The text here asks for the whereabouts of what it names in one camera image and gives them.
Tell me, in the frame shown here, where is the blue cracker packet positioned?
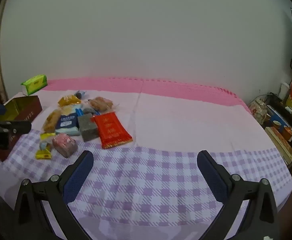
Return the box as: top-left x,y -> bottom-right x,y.
55,109 -> 80,136

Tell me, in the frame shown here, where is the grey silver snack block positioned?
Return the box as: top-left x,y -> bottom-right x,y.
77,113 -> 99,142

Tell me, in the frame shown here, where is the pink patterned snack packet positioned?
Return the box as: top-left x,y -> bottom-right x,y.
52,133 -> 78,158

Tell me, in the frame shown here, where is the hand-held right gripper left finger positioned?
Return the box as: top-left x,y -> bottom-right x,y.
14,150 -> 94,240

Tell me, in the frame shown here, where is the clear packet of brown biscuits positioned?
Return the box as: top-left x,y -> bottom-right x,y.
88,97 -> 114,112

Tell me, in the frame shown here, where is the floral glass jar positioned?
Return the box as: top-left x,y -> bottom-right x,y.
250,98 -> 268,125

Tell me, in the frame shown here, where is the blue box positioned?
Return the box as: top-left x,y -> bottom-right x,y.
270,109 -> 286,126

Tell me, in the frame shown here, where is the red snack packet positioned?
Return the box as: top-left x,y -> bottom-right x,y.
94,111 -> 133,150

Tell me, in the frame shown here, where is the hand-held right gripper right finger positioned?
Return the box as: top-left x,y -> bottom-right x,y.
197,150 -> 280,240

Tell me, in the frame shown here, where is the clear pack of fried dough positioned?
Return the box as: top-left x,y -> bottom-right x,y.
43,109 -> 62,133

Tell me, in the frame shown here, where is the yellow-orange snack bag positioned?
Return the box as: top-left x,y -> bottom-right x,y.
58,94 -> 82,107

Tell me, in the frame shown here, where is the green tissue pack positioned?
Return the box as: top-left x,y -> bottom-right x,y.
20,74 -> 48,96

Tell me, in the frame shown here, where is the gold tin box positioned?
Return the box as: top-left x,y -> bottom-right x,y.
0,95 -> 43,162

